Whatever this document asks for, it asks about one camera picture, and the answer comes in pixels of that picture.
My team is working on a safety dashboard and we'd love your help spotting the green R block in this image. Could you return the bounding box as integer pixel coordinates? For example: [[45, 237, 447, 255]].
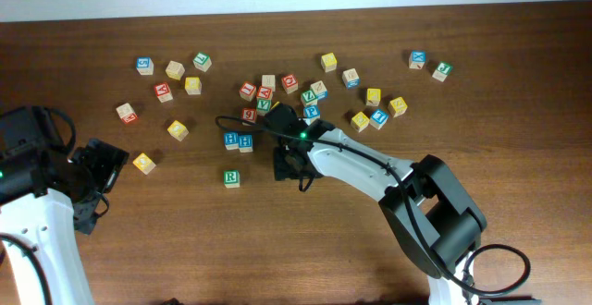
[[223, 170, 241, 189]]

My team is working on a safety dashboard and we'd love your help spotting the yellow S block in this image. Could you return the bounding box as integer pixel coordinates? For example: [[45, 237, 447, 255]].
[[388, 97, 408, 117]]

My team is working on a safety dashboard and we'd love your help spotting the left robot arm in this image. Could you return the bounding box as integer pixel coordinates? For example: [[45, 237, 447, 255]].
[[1, 106, 129, 304]]

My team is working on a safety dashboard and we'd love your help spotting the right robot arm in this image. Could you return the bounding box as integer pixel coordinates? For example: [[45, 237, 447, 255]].
[[264, 104, 487, 304]]

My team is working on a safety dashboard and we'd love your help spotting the yellow O block lower left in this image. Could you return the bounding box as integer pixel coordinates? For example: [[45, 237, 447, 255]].
[[133, 152, 156, 175]]

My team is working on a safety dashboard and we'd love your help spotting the yellow o block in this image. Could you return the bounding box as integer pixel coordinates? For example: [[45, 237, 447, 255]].
[[133, 152, 156, 175], [167, 120, 189, 141]]

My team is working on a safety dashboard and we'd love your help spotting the blue H block right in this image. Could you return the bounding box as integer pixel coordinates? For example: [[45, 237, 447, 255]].
[[239, 135, 253, 153]]

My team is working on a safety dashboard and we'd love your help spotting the blue h block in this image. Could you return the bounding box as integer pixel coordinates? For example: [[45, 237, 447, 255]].
[[223, 132, 239, 150], [239, 135, 253, 153]]

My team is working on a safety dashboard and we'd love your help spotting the blue P block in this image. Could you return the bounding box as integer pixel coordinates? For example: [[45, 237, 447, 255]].
[[303, 104, 320, 121]]

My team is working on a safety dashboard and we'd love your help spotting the wooden block red side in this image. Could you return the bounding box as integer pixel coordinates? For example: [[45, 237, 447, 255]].
[[116, 103, 138, 124]]

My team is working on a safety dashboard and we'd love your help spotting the green V block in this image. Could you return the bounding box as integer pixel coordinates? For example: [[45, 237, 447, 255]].
[[256, 99, 272, 116]]

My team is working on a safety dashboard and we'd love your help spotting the red 9 block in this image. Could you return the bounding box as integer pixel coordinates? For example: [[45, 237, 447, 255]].
[[240, 108, 257, 126]]

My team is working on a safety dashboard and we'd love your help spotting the green Z block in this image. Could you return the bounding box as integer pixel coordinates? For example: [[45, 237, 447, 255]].
[[301, 90, 318, 107]]

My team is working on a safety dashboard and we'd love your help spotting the blue H block left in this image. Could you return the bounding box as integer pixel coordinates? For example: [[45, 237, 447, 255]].
[[223, 132, 239, 150]]

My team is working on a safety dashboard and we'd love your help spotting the red A block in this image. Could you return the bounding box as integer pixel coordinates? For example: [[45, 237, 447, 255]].
[[256, 86, 273, 101]]

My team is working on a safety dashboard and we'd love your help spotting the wooden block blue side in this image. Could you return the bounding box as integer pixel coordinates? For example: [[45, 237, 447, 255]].
[[310, 80, 328, 100]]

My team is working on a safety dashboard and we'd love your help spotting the yellow block right lower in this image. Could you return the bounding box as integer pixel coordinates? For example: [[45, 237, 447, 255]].
[[350, 111, 370, 132]]

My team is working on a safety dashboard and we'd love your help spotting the red Q block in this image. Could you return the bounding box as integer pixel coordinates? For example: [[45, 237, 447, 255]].
[[281, 74, 299, 94]]

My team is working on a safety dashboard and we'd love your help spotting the red I block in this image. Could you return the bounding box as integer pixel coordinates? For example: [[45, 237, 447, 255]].
[[240, 81, 257, 102]]

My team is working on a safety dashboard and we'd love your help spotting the plain I wooden block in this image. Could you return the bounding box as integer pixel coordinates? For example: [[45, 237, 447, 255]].
[[262, 74, 276, 92]]

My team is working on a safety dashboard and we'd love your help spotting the red Y block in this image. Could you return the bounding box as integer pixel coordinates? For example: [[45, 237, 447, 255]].
[[154, 82, 173, 103]]

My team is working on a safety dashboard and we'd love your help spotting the blue J block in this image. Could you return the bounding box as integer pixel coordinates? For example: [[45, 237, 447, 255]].
[[370, 109, 389, 130]]

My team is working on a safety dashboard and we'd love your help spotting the wooden block blue bottom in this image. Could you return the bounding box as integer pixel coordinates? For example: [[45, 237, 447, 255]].
[[342, 68, 360, 89]]

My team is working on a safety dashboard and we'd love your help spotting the yellow block right upper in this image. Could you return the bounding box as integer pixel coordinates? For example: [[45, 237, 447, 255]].
[[365, 88, 381, 106]]

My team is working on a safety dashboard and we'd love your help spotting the yellow block top centre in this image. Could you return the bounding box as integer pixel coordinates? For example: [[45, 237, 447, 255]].
[[321, 53, 338, 72]]

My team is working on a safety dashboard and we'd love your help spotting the blue number block far left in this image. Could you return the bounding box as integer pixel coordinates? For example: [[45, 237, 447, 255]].
[[135, 57, 154, 76]]

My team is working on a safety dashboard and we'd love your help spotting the plain wooden block upper left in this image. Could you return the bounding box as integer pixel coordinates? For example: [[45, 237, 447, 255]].
[[166, 60, 185, 80]]

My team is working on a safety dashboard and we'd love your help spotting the yellow block upper left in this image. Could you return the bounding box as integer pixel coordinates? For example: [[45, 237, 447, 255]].
[[184, 77, 202, 95]]

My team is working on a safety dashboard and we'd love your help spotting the green L block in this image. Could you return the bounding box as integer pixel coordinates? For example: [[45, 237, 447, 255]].
[[192, 52, 212, 72]]

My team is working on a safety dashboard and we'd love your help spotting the blue X block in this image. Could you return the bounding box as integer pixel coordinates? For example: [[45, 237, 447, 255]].
[[409, 50, 426, 69]]

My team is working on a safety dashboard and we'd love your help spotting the green J block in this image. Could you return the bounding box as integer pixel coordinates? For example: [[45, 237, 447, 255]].
[[432, 62, 453, 82]]

